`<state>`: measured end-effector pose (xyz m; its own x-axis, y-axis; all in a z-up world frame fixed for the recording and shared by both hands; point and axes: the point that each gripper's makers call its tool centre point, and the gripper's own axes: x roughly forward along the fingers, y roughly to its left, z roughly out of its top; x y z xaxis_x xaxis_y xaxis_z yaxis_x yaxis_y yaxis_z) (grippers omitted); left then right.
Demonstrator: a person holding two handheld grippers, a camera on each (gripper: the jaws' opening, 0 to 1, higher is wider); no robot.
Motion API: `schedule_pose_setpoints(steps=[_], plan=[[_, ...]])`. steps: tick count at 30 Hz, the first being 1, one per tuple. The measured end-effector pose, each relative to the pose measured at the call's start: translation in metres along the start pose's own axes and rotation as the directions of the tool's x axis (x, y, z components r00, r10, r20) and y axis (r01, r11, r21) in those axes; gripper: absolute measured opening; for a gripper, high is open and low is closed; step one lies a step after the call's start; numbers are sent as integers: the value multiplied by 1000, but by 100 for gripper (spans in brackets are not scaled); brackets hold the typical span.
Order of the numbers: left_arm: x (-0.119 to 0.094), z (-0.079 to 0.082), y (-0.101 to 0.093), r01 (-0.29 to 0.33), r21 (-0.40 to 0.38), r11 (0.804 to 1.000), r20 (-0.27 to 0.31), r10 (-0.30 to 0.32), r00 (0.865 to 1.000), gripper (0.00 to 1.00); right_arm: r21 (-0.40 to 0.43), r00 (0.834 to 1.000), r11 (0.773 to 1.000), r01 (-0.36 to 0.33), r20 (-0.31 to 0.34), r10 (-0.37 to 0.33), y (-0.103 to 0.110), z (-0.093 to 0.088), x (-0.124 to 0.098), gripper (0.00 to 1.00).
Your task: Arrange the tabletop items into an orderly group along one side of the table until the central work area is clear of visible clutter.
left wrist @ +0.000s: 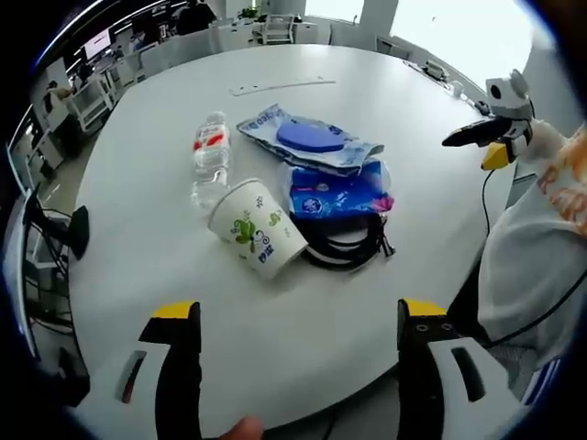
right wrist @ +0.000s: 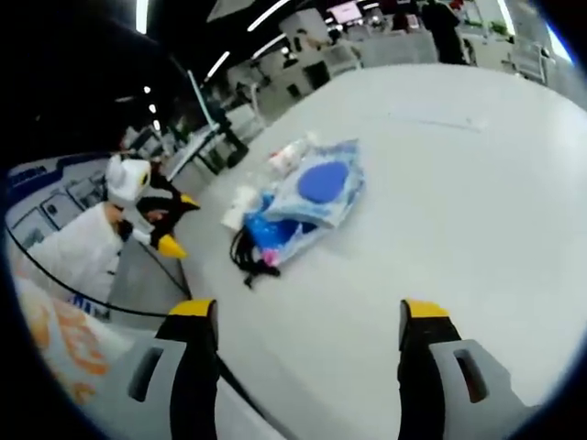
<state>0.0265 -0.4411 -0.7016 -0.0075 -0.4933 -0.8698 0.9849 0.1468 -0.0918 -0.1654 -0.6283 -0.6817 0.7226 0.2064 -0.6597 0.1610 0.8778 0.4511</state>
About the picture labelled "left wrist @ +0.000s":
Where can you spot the wall screen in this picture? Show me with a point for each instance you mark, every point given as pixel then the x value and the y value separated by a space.
pixel 97 45

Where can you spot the person's blue striped trousers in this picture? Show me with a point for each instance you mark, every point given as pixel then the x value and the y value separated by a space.
pixel 543 380

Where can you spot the blue tissue packet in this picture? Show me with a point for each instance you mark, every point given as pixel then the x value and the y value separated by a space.
pixel 335 194

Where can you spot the person's left hand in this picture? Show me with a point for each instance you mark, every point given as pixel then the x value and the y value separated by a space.
pixel 243 430

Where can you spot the white paper cup green print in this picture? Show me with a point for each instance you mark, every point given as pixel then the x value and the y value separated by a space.
pixel 257 229

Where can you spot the person in white clothing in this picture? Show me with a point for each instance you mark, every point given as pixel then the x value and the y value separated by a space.
pixel 532 256

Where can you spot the flat white strip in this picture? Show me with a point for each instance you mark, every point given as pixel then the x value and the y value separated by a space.
pixel 280 87

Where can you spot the black office chair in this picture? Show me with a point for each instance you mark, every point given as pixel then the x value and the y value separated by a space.
pixel 80 231

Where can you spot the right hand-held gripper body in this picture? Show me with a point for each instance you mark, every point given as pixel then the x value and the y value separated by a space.
pixel 509 98

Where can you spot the white mesh chair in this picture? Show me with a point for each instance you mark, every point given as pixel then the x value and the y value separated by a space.
pixel 280 28

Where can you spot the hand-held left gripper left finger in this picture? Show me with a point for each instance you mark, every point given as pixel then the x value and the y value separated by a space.
pixel 179 366

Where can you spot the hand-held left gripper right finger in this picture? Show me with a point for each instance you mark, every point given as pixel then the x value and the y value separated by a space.
pixel 413 376

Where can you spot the clear plastic water bottle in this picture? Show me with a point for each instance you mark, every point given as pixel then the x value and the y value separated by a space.
pixel 212 156

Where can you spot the green potted plant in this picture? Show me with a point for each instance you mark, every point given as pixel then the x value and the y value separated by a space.
pixel 249 14

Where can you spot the wet wipes pack blue lid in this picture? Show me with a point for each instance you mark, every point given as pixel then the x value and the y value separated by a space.
pixel 307 137

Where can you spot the white round table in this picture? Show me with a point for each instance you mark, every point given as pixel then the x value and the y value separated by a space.
pixel 151 284

